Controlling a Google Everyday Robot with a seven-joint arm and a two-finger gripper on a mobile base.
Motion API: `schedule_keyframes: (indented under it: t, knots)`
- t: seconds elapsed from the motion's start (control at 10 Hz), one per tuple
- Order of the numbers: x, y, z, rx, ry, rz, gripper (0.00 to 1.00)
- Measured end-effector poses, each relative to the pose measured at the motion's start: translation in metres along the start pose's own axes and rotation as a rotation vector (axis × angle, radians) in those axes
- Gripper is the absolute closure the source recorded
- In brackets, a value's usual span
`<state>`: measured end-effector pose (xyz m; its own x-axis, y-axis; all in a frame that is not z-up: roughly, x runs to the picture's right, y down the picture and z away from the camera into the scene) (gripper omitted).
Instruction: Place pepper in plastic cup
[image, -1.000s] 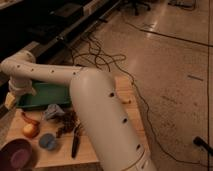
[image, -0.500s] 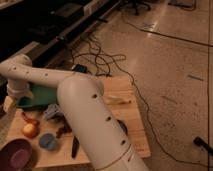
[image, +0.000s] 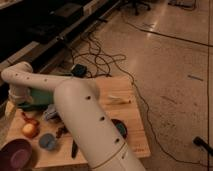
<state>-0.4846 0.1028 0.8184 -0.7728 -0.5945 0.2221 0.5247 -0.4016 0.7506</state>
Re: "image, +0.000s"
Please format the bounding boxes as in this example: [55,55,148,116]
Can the red chili pepper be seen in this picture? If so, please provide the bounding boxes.
[21,112,40,126]

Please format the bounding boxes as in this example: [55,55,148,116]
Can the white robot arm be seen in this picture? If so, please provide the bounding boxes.
[1,62,146,171]

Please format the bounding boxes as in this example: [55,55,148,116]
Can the yellow onion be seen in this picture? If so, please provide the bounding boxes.
[22,123,38,138]

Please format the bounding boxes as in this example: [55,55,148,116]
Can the green plastic tray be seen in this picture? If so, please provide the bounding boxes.
[18,88,53,111]

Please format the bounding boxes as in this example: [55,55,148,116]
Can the purple bowl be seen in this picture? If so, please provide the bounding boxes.
[0,139,32,171]

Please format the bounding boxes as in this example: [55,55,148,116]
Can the blue round lid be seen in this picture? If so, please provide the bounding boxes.
[39,133,57,151]

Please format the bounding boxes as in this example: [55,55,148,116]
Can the dried brown plant cluster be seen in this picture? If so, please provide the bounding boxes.
[56,126,68,139]

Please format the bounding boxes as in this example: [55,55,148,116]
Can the clear plastic piece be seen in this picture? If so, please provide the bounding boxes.
[108,95,131,104]

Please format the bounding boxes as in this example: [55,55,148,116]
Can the dark bowl with blue sponge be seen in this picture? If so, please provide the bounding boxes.
[112,119,128,139]

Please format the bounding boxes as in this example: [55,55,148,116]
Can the black office chair base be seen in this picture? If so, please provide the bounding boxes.
[122,0,151,16]

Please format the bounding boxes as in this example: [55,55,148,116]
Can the black object on floor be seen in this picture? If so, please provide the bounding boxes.
[193,137,213,156]

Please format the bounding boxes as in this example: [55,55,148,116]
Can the black handled knife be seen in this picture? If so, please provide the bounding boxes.
[71,140,78,159]

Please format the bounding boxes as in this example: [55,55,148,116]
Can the tangled black cables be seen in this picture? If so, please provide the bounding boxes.
[56,33,128,79]

